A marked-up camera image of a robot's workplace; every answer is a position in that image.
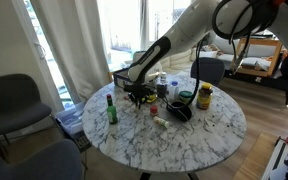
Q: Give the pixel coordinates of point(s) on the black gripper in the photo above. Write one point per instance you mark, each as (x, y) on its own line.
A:
(137, 90)

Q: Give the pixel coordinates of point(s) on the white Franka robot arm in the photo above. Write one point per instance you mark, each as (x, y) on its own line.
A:
(184, 30)

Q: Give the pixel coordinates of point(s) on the green glass bottle red cap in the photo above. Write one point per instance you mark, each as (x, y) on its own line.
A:
(112, 113)

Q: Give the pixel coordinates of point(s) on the small white tube bottle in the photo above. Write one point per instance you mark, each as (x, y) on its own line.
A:
(161, 122)

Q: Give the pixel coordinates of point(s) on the white pill bottle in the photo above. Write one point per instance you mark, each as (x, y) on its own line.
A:
(163, 77)

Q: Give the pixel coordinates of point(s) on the white bottle blue cap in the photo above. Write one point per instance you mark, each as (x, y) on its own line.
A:
(174, 91)

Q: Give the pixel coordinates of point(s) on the amber vitamin bottle yellow lid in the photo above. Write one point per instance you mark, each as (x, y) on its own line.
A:
(204, 98)

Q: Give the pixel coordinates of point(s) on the yellow black card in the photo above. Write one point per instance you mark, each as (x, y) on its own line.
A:
(150, 98)

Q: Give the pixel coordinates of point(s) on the small red cap jar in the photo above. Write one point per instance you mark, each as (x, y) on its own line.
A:
(154, 111)

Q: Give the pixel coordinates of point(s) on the dark blue box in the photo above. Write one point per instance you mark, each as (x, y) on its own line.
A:
(120, 79)

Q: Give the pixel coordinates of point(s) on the clear cup of coffee beans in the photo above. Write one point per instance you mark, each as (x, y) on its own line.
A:
(161, 90)

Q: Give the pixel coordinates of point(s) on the black bowl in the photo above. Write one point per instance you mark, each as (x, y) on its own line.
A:
(180, 112)

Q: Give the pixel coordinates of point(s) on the small jar green lid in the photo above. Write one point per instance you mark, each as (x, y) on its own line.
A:
(186, 97)

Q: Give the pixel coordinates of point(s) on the beige sofa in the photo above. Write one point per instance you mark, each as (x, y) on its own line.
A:
(179, 58)

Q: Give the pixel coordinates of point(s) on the black grid panel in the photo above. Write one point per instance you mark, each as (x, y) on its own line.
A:
(83, 141)

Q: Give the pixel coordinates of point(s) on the clear plastic storage bin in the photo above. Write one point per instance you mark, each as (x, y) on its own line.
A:
(70, 118)

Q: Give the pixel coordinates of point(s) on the beige curtain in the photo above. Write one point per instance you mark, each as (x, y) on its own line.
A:
(74, 46)

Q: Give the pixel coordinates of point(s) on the black low bench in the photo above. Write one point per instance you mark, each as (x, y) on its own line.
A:
(250, 80)

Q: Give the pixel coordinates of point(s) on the grey shell chair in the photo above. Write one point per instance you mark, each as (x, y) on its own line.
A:
(34, 161)
(14, 103)

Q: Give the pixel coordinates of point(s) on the wooden frame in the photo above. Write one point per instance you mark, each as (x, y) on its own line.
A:
(277, 56)

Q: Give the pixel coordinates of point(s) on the grey robot mounting frame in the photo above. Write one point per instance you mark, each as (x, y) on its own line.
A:
(277, 163)

